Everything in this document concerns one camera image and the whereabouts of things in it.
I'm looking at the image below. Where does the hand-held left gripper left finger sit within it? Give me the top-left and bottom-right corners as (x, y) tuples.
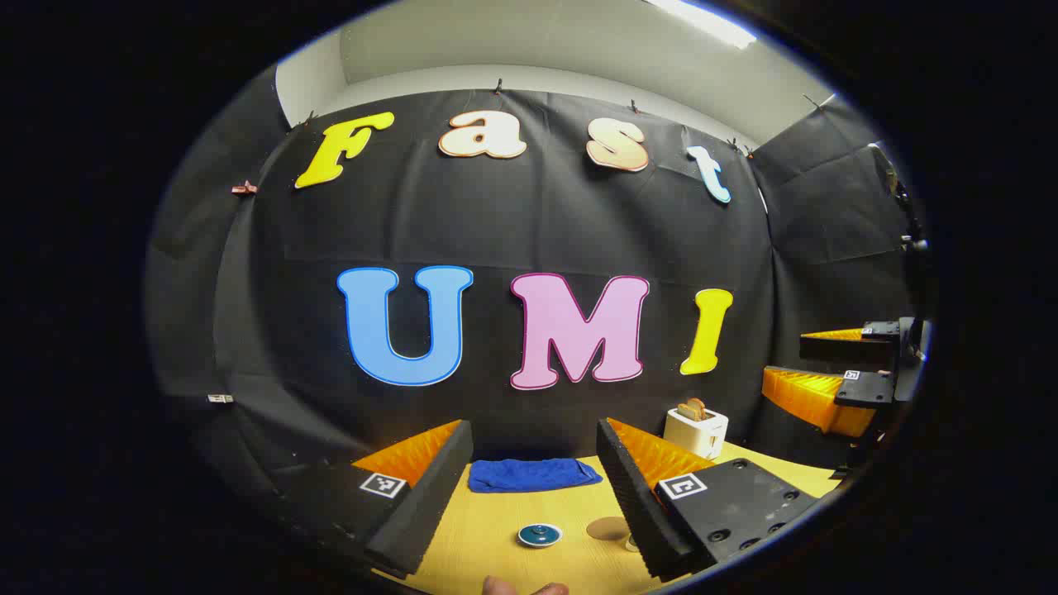
(277, 419), (476, 579)

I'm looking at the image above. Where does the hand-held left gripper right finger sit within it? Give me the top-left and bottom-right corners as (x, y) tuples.
(595, 416), (820, 578)

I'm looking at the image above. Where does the white toaster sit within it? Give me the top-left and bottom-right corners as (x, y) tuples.
(664, 407), (730, 460)

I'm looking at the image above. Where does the blue towel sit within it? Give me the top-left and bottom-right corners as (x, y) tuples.
(468, 458), (604, 494)

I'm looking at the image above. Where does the dark metal fixture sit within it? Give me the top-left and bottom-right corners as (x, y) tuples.
(868, 142), (931, 253)

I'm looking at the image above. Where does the black backdrop cloth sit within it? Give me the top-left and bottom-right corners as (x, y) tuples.
(145, 66), (918, 497)

